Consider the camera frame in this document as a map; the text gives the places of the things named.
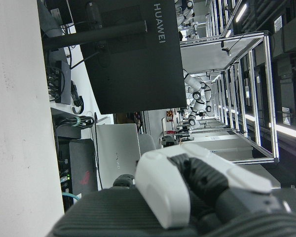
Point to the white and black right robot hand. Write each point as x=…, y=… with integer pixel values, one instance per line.
x=162, y=187

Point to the grey chair back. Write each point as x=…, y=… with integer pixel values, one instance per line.
x=146, y=144

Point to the black office chair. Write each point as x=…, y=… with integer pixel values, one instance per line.
x=169, y=140

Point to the silver Huawei laptop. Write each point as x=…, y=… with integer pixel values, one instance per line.
x=118, y=140

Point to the red and white sign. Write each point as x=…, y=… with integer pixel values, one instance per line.
x=169, y=116

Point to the black computer with red logo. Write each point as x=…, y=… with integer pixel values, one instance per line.
x=82, y=160

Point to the white humanoid robot black joints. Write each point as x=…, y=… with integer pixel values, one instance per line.
x=197, y=96

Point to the black Huawei monitor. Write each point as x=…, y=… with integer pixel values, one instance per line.
x=138, y=74

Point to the long ceiling light strip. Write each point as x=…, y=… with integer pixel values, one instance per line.
x=284, y=129

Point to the short ceiling light strip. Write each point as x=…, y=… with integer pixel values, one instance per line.
x=241, y=12

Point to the grey monitor stand base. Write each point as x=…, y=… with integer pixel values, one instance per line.
x=48, y=22

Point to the aluminium profile frame cage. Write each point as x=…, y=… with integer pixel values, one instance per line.
x=270, y=98

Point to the dark grey network switch box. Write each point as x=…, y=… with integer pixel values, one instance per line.
x=65, y=84

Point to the small black frame camera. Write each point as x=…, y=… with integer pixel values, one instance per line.
x=225, y=50

